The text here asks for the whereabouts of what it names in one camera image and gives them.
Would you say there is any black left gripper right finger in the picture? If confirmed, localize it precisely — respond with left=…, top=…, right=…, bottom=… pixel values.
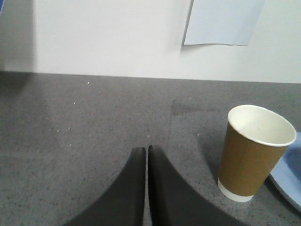
left=148, top=145, right=244, bottom=226

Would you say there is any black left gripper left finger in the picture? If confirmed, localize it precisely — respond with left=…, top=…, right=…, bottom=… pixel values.
left=65, top=147, right=146, bottom=226

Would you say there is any brown paper cup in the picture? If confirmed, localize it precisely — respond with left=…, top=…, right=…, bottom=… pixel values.
left=217, top=105, right=297, bottom=202

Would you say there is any light blue plate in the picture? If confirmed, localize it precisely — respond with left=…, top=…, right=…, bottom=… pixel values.
left=270, top=132, right=301, bottom=211

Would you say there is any white paper sheet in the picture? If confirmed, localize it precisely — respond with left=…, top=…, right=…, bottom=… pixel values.
left=182, top=0, right=265, bottom=46

